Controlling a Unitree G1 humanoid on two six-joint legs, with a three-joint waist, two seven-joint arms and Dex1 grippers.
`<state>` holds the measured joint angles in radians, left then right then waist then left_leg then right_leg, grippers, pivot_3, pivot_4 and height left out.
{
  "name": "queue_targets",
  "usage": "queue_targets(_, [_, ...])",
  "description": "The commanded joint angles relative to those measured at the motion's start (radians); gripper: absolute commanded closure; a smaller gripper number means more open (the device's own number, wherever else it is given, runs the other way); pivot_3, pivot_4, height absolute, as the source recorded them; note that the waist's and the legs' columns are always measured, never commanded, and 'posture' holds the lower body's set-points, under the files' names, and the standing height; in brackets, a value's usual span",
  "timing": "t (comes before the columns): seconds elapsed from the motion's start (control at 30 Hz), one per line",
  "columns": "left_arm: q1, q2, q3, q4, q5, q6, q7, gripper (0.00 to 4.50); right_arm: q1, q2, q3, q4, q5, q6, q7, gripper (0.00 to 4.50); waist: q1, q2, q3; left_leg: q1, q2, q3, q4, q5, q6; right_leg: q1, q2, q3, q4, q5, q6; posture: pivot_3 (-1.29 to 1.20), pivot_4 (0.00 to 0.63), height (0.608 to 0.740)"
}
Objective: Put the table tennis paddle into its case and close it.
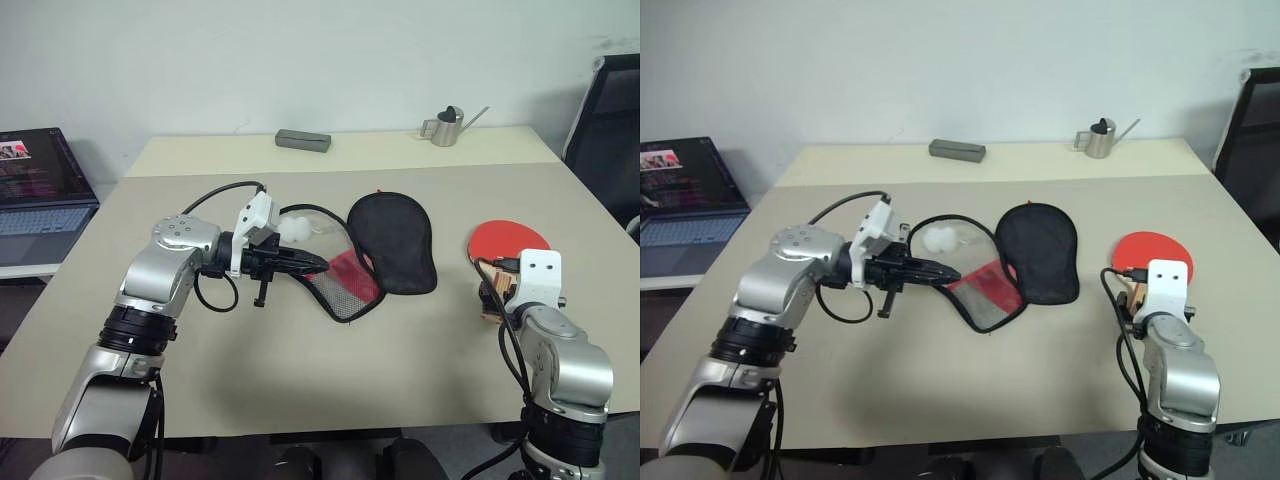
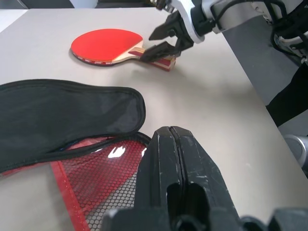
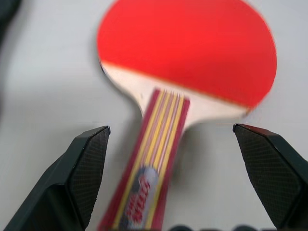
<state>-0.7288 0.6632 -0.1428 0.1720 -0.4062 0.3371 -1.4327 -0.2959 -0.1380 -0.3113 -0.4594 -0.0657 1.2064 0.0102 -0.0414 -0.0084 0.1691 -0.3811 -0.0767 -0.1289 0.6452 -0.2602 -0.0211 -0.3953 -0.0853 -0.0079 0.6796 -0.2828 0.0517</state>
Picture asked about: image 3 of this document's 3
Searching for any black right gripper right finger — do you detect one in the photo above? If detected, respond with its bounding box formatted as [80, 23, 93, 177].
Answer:
[232, 123, 308, 231]

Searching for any red paddle case black trim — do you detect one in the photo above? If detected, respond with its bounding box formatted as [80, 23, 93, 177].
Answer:
[0, 0, 23, 27]

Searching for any red table tennis paddle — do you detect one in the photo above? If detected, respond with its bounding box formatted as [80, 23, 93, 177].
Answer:
[96, 0, 278, 231]

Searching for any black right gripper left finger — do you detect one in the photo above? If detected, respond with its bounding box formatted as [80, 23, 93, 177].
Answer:
[0, 125, 111, 231]

